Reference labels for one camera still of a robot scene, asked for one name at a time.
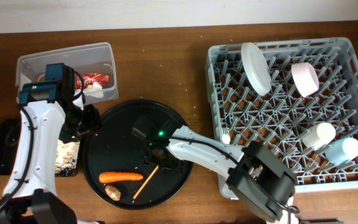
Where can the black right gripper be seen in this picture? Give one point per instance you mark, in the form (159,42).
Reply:
(175,167)

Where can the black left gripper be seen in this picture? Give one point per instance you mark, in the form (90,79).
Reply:
(94,122)

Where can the wooden chopstick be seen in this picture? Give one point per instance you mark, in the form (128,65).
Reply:
(146,182)

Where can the pile of food scraps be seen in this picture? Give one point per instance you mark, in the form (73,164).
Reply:
(66,159)

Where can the white napkin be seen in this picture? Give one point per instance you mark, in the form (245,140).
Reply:
(93,88)

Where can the red snack wrapper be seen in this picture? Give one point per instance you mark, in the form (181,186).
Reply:
(91,78)

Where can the orange carrot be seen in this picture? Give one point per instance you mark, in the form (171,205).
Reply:
(109,177)

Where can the white plastic fork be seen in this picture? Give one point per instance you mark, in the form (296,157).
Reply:
(226,138)

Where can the grey plate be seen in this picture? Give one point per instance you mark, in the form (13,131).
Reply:
(256,68)

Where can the small white cup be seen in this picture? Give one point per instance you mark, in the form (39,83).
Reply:
(319,135)

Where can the pink bowl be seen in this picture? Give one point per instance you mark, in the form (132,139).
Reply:
(305,78)

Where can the blue plastic cup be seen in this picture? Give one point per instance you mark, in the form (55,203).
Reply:
(342,151)

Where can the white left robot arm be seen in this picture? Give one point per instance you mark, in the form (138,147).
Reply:
(30,195)

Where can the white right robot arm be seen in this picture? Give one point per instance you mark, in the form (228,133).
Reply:
(253,173)

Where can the clear plastic waste bin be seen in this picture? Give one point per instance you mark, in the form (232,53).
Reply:
(91,58)

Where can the grey dishwasher rack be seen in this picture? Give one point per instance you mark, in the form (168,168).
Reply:
(281,118)

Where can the round black serving tray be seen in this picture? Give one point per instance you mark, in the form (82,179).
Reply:
(115,148)

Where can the brown mushroom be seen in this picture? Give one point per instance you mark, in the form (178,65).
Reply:
(113,193)

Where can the black rectangular tray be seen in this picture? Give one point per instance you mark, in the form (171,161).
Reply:
(10,130)

